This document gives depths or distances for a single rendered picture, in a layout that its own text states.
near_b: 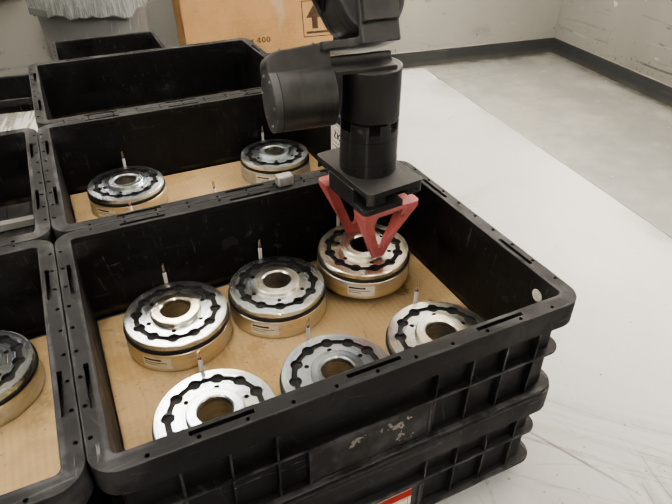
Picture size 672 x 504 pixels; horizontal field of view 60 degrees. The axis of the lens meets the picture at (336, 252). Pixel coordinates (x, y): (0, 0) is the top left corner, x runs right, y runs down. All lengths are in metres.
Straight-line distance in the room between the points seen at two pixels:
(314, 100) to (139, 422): 0.32
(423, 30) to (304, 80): 3.66
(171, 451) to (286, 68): 0.32
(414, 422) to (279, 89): 0.30
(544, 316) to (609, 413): 0.29
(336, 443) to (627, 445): 0.38
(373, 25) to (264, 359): 0.32
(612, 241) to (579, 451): 0.45
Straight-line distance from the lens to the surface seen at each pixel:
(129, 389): 0.59
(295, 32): 3.61
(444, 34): 4.25
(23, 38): 3.75
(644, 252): 1.07
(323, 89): 0.52
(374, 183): 0.57
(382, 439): 0.50
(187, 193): 0.87
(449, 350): 0.46
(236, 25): 3.54
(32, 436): 0.58
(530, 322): 0.50
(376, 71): 0.54
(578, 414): 0.76
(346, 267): 0.62
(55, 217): 0.67
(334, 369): 0.54
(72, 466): 0.42
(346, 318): 0.63
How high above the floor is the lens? 1.24
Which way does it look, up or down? 35 degrees down
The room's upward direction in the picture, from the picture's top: straight up
